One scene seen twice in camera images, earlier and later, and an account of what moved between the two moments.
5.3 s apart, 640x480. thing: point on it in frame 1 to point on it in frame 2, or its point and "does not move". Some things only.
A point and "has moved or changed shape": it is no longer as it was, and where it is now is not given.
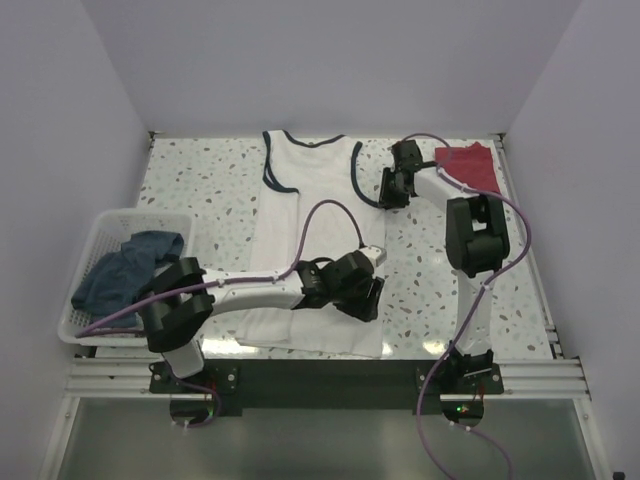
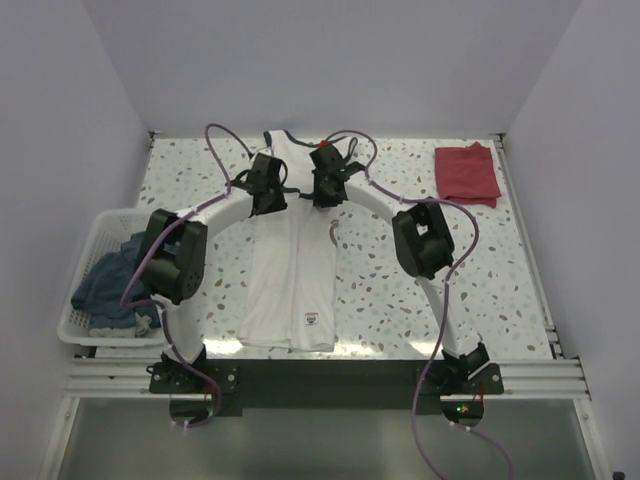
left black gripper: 366,308 to 280,201
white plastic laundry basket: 111,229 does not move
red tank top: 473,165 does not move
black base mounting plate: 385,387 does not move
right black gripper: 386,198 to 320,200
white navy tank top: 311,208 has moved or changed shape
